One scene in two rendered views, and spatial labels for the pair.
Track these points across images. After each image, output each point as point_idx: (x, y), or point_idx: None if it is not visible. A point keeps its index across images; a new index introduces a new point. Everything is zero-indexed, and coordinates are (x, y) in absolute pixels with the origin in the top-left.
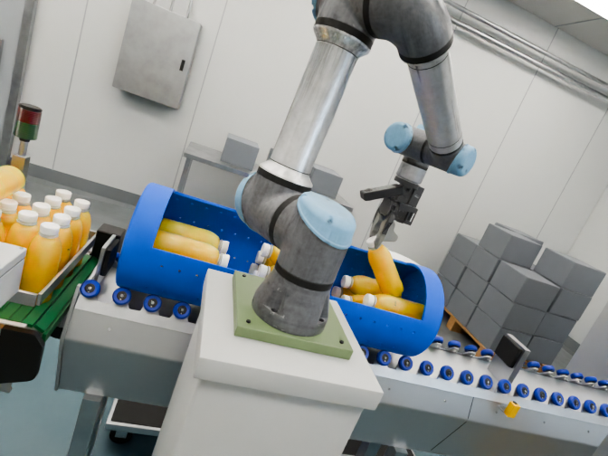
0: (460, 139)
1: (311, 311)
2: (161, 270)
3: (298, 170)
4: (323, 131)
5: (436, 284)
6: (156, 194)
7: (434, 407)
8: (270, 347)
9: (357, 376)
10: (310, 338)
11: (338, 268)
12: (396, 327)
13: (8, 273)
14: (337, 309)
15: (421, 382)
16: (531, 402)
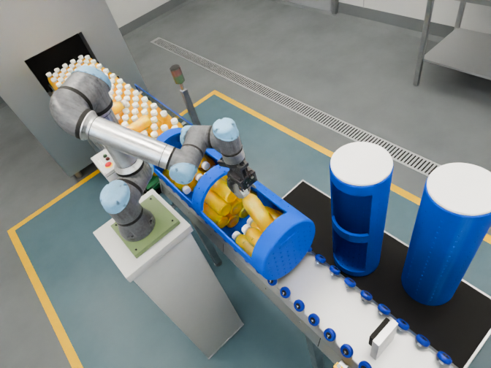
0: (161, 163)
1: (122, 232)
2: (161, 178)
3: (118, 166)
4: (112, 152)
5: (268, 241)
6: (158, 140)
7: (294, 320)
8: (116, 238)
9: (127, 266)
10: (126, 242)
11: (121, 219)
12: (241, 255)
13: (112, 174)
14: (180, 231)
15: (282, 298)
16: None
